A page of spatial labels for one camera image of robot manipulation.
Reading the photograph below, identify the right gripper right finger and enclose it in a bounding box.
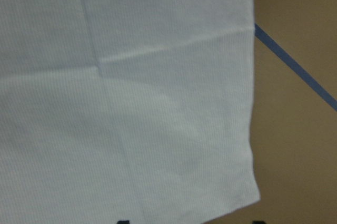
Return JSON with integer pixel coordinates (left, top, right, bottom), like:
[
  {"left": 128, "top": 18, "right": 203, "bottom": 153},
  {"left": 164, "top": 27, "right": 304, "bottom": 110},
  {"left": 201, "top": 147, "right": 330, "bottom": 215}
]
[{"left": 252, "top": 220, "right": 265, "bottom": 224}]

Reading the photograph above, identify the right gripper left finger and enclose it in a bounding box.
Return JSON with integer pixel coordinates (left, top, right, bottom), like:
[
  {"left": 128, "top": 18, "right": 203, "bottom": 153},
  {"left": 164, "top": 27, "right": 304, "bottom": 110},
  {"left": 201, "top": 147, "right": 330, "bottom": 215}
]
[{"left": 117, "top": 220, "right": 130, "bottom": 224}]

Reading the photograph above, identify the light blue striped shirt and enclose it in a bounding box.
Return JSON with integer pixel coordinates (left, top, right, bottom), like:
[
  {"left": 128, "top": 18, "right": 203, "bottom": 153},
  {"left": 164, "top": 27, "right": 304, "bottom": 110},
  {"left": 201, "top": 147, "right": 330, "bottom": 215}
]
[{"left": 1, "top": 0, "right": 260, "bottom": 223}]

